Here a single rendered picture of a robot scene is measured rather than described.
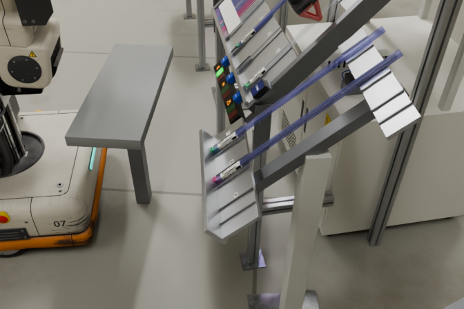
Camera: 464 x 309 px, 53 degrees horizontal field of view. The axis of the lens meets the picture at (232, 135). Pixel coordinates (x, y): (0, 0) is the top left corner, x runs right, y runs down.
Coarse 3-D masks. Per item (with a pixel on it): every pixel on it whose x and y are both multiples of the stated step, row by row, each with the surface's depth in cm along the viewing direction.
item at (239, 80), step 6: (216, 18) 178; (216, 24) 176; (222, 30) 172; (222, 36) 167; (222, 42) 165; (228, 42) 166; (228, 48) 160; (228, 54) 158; (234, 60) 156; (234, 66) 151; (234, 72) 149; (240, 78) 147; (240, 84) 143; (240, 90) 141; (246, 96) 139; (246, 102) 136
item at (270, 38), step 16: (256, 16) 160; (272, 16) 152; (240, 32) 163; (256, 32) 155; (272, 32) 148; (240, 48) 158; (256, 48) 150; (272, 48) 143; (240, 64) 151; (256, 64) 146; (288, 64) 133; (256, 80) 140; (272, 80) 135
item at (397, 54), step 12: (384, 60) 95; (372, 72) 95; (348, 84) 98; (360, 84) 97; (336, 96) 99; (324, 108) 100; (300, 120) 102; (288, 132) 103; (264, 144) 106; (252, 156) 107; (216, 180) 111
